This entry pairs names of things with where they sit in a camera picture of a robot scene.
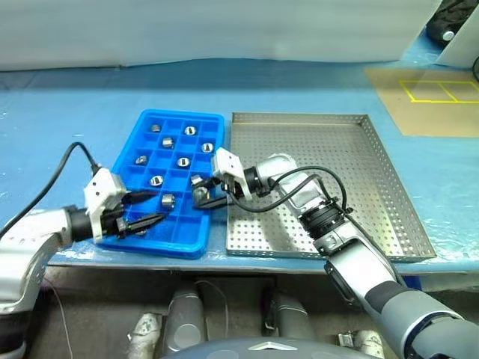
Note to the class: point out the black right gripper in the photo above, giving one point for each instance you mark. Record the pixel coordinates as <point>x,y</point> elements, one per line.
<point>229,188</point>

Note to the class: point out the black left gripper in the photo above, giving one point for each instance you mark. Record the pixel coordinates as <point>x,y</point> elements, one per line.
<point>114,224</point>

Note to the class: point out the metal roller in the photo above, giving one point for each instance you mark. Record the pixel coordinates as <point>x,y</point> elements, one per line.
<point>190,130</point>
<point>140,160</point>
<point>195,180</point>
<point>155,128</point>
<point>168,200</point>
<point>183,162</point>
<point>206,147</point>
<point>200,194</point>
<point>156,181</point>
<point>168,142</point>

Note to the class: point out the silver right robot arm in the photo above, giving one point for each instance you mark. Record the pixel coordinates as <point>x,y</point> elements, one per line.
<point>366,269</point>

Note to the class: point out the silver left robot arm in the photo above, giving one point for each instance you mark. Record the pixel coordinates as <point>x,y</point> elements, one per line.
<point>22,254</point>

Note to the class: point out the blue compartment plastic tray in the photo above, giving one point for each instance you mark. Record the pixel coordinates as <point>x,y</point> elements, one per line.
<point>187,232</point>

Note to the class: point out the perforated steel tray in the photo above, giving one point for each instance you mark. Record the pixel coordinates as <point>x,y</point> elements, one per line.
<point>262,232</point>

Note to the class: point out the grey rounded robot leg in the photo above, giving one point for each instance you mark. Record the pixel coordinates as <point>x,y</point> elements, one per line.
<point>293,318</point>
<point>185,318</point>

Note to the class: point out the white grey robot foot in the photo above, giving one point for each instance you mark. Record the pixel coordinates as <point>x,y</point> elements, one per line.
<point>365,343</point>
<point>144,333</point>

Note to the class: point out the blue table cover sheet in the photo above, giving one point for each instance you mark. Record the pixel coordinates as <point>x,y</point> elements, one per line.
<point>75,104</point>

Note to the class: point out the dark grey robot torso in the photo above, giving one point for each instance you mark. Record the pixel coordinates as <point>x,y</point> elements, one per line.
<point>262,349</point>

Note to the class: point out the brown cardboard sheet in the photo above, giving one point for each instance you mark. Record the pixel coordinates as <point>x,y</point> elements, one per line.
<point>393,112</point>

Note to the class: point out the black rounded object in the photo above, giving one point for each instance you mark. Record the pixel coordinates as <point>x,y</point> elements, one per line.
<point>436,28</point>

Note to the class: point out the white round cap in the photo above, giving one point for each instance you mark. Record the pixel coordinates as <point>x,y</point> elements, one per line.
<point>448,35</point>

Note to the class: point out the white slanted panel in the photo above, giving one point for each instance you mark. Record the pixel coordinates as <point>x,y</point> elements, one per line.
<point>464,48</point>

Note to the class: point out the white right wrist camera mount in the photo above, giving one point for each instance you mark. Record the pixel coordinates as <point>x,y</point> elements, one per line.
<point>228,162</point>

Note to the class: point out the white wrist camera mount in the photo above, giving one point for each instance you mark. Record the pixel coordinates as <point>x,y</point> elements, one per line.
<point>228,162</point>
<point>103,187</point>

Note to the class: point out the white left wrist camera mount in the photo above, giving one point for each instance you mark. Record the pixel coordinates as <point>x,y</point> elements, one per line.
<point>103,187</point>

